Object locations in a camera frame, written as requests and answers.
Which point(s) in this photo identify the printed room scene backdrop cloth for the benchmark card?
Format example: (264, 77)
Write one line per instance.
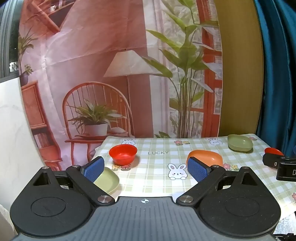
(92, 58)

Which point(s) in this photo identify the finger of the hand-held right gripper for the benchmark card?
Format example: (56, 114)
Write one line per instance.
(269, 160)

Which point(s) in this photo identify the checked bunny print tablecloth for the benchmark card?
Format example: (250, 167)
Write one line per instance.
(157, 172)

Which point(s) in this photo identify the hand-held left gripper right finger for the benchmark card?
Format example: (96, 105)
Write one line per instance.
(197, 170)

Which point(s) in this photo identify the yellow wooden panel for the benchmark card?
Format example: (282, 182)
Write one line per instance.
(240, 69)

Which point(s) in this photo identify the blue curtain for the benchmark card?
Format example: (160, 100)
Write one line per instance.
(277, 69)

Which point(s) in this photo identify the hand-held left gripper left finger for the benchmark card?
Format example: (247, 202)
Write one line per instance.
(94, 169)

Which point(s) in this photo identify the green plastic plate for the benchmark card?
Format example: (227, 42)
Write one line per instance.
(239, 142)
(110, 181)

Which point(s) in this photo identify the dark window frame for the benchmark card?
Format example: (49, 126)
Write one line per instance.
(8, 34)

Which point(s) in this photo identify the orange plastic plate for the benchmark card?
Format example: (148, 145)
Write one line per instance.
(205, 157)

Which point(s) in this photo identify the red plastic bowl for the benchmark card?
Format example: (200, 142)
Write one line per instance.
(273, 151)
(123, 154)

